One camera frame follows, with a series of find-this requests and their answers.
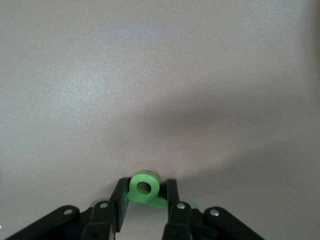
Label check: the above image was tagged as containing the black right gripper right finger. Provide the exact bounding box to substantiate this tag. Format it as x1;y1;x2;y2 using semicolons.
162;179;266;240

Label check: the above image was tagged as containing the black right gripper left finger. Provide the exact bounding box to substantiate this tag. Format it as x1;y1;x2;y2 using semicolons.
4;177;131;240

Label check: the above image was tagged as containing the green foam letter p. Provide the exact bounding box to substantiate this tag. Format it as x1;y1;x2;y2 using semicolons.
127;169;168;209

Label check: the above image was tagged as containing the brown table cover sheet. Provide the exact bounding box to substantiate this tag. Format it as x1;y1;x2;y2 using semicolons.
0;0;320;240

